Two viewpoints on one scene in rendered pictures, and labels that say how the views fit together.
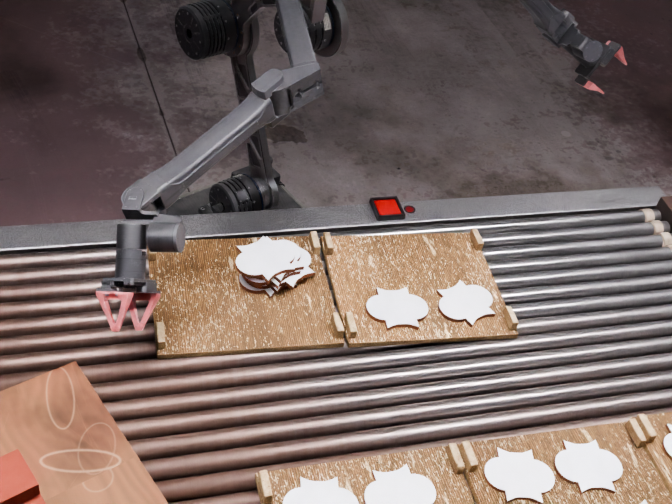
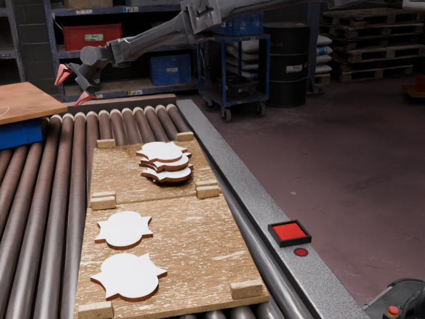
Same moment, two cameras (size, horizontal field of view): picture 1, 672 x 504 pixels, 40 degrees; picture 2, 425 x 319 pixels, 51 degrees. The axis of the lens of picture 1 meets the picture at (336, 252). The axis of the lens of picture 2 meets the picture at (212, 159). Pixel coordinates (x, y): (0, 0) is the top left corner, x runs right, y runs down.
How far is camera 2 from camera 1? 2.29 m
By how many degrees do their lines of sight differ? 80
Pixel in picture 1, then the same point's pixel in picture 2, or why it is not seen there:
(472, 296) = (136, 279)
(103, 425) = (18, 114)
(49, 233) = (201, 123)
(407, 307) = (122, 233)
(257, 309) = (130, 172)
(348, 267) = (182, 206)
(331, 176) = not seen: outside the picture
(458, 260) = (207, 277)
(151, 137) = not seen: outside the picture
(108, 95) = not seen: outside the picture
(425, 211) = (304, 264)
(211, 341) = (102, 160)
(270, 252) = (167, 151)
